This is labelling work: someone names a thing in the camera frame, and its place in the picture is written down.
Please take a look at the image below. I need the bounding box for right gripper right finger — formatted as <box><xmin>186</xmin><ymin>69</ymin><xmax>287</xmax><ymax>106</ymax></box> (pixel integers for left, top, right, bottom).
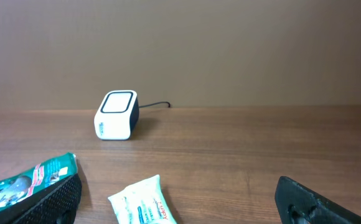
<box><xmin>274</xmin><ymin>176</ymin><xmax>361</xmax><ymax>224</ymax></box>

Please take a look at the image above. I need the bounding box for black scanner cable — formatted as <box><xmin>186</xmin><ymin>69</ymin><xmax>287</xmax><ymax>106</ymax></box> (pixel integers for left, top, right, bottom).
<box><xmin>138</xmin><ymin>101</ymin><xmax>172</xmax><ymax>109</ymax></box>

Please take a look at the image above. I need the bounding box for mint green wipes pack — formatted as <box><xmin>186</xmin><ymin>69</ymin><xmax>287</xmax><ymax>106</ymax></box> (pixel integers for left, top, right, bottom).
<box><xmin>108</xmin><ymin>175</ymin><xmax>176</xmax><ymax>224</ymax></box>

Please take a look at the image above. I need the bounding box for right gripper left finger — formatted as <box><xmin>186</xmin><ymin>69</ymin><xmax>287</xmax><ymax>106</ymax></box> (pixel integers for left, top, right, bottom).
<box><xmin>0</xmin><ymin>174</ymin><xmax>82</xmax><ymax>224</ymax></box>

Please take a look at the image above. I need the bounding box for white barcode scanner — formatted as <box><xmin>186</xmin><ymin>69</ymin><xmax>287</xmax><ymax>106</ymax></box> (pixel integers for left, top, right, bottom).
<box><xmin>93</xmin><ymin>90</ymin><xmax>139</xmax><ymax>141</ymax></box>

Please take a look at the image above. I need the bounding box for green 3M gloves package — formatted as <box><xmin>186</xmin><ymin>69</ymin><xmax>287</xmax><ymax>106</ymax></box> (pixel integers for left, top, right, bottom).
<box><xmin>0</xmin><ymin>152</ymin><xmax>78</xmax><ymax>211</ymax></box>

